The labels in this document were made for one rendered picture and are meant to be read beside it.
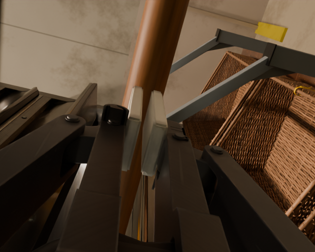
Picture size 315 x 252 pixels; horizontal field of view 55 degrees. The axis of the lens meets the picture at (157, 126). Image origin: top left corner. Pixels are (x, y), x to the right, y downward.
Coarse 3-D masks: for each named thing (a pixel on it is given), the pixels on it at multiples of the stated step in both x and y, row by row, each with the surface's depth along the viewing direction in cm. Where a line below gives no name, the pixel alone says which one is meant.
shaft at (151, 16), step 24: (168, 0) 20; (144, 24) 21; (168, 24) 21; (144, 48) 21; (168, 48) 22; (144, 72) 22; (168, 72) 23; (144, 96) 22; (120, 192) 25; (120, 216) 26
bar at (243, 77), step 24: (216, 48) 107; (264, 48) 105; (288, 48) 58; (240, 72) 61; (264, 72) 61; (288, 72) 62; (312, 72) 60; (216, 96) 62; (144, 192) 41; (144, 216) 37; (144, 240) 33
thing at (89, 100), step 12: (96, 84) 170; (84, 96) 145; (96, 96) 173; (84, 108) 139; (96, 108) 177; (48, 204) 92; (36, 216) 81; (24, 228) 73; (36, 228) 82; (12, 240) 66; (24, 240) 73
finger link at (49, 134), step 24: (72, 120) 13; (24, 144) 10; (48, 144) 11; (0, 168) 9; (24, 168) 9; (48, 168) 11; (72, 168) 14; (0, 192) 8; (24, 192) 10; (48, 192) 12; (0, 216) 9; (24, 216) 10; (0, 240) 9
